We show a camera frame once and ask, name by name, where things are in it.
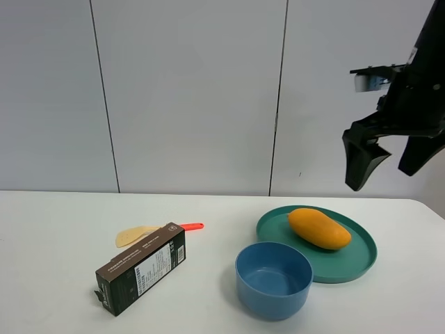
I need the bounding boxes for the dark brown cardboard box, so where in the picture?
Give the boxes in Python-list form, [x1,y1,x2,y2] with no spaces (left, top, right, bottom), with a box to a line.
[95,223,186,316]

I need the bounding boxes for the wrist camera with white label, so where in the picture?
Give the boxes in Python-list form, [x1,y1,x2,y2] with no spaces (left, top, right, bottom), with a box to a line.
[350,64,406,93]

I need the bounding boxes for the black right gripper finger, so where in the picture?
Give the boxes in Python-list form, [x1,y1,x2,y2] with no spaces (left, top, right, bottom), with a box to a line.
[343,138,391,191]

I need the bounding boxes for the teal green round plate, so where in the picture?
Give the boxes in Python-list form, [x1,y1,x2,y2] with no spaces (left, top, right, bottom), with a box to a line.
[256,205,378,284]

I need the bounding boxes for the blue plastic bowl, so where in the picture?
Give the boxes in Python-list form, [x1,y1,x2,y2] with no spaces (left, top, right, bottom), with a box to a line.
[235,241,314,321]

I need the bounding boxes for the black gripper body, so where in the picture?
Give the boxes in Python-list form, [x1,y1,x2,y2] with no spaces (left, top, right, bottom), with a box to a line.
[343,1,444,143]

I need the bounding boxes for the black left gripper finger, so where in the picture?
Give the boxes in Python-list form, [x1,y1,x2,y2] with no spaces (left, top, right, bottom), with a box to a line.
[398,135,445,176]

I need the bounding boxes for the beige spatula with red handle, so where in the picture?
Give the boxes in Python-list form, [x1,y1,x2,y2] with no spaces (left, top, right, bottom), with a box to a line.
[115,223,204,248]

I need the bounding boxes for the orange yellow mango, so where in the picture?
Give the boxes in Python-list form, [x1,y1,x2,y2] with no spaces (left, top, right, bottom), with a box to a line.
[287,207,352,251]

